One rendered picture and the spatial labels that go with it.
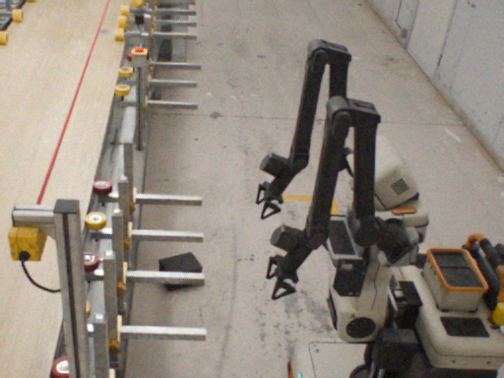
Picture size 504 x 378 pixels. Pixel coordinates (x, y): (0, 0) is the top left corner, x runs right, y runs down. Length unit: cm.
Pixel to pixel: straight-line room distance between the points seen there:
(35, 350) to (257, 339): 157
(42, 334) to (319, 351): 133
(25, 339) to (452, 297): 143
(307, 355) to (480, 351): 80
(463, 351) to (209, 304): 152
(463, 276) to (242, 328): 128
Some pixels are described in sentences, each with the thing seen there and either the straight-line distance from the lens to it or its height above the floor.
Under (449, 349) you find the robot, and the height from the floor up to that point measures 79.
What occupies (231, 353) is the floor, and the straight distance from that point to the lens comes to 317.
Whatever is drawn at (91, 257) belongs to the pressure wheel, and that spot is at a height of 90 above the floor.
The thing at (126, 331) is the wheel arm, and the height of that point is 82.
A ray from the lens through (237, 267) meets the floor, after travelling 368.
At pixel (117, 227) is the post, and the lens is 208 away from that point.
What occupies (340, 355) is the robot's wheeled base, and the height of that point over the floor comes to 28.
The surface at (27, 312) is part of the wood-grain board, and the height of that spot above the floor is 90.
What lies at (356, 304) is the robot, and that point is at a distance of 229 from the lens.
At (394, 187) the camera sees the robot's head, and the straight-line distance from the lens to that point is 202.
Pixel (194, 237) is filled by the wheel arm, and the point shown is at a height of 84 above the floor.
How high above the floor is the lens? 229
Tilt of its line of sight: 36 degrees down
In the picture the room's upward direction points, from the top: 3 degrees clockwise
